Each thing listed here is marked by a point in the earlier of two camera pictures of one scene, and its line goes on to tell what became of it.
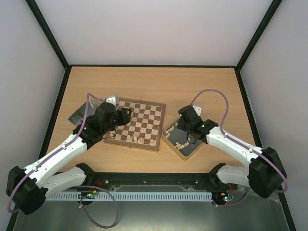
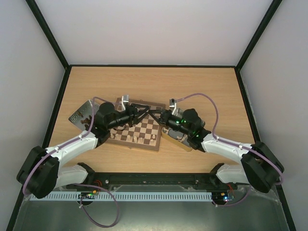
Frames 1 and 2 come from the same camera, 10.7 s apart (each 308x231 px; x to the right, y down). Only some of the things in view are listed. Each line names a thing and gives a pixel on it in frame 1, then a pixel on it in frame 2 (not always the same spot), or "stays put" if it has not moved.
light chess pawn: x=118 y=136 stays put
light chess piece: x=129 y=138 stays put
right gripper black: x=190 y=131 -> x=164 y=117
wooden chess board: x=143 y=131 stays put
